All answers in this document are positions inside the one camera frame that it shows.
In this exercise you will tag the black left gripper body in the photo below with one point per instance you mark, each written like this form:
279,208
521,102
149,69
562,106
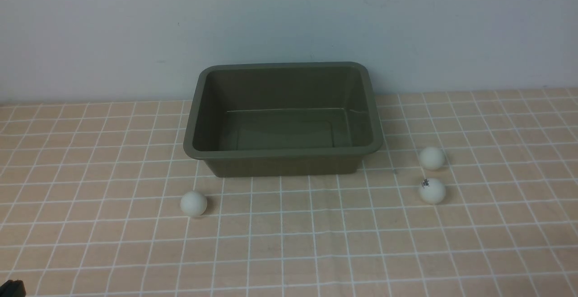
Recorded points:
13,288

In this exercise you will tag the white ball with logo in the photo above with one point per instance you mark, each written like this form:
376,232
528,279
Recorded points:
432,191

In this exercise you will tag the olive green plastic bin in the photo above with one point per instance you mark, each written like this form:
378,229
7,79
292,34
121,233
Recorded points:
283,119

